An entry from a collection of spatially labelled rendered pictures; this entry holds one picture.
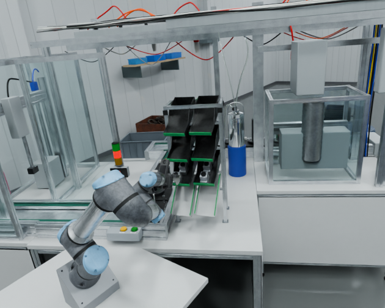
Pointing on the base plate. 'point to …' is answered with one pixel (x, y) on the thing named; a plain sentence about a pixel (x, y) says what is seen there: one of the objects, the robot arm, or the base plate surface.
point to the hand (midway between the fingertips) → (173, 175)
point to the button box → (114, 232)
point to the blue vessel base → (237, 161)
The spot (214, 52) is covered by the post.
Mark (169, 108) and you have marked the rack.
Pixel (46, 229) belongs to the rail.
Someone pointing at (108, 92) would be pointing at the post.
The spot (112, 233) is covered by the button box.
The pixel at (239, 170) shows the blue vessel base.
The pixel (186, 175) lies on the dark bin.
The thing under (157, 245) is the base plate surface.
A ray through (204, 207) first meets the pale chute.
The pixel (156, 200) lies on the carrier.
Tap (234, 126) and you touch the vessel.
